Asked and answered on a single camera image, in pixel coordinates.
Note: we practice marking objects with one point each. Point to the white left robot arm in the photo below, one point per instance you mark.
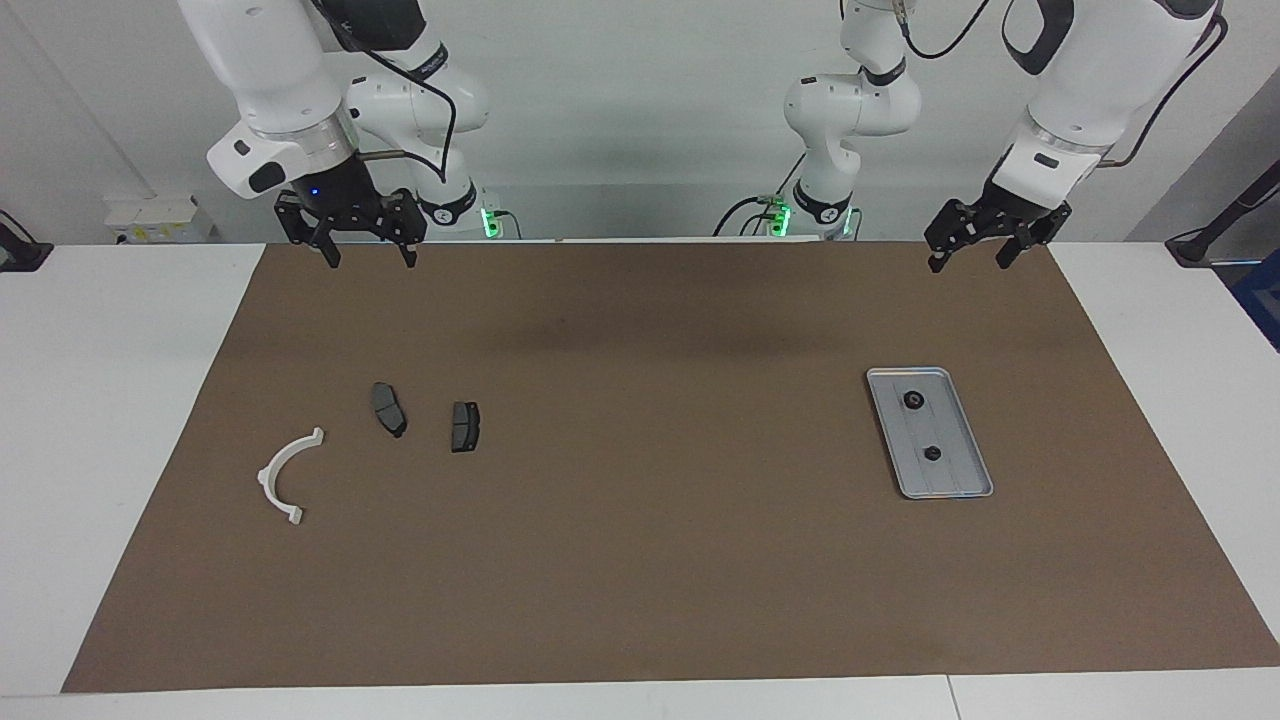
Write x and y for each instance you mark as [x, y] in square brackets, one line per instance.
[1100, 70]

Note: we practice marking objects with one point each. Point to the black clamp mount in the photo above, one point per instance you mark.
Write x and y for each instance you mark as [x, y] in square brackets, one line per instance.
[20, 255]

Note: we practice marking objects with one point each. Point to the silver metal tray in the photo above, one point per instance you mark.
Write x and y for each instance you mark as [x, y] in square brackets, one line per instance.
[945, 480]

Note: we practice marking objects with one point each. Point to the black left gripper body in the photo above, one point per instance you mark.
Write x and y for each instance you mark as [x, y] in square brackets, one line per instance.
[1000, 215]

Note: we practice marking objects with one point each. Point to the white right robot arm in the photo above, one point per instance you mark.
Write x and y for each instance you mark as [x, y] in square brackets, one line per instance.
[270, 80]

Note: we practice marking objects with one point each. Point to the white power strip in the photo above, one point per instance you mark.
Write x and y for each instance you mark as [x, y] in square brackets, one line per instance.
[150, 220]

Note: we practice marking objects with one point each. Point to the dark grey brake pad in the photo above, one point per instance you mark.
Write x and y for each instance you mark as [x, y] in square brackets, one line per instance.
[388, 408]
[465, 426]

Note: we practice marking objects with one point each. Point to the white curved plastic bracket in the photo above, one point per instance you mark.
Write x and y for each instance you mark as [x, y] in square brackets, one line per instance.
[268, 478]

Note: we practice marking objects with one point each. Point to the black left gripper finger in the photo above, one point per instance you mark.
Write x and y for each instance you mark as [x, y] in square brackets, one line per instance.
[936, 260]
[1007, 254]

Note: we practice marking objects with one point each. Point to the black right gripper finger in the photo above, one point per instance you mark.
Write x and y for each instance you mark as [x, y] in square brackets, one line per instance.
[331, 255]
[408, 255]

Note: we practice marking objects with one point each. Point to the brown table mat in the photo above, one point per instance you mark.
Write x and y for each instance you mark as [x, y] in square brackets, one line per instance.
[640, 560]

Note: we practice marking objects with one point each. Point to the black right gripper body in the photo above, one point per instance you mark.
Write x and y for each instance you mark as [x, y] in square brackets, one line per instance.
[345, 205]

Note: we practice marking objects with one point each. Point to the blue box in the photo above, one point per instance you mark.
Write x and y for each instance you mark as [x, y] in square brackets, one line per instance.
[1262, 300]

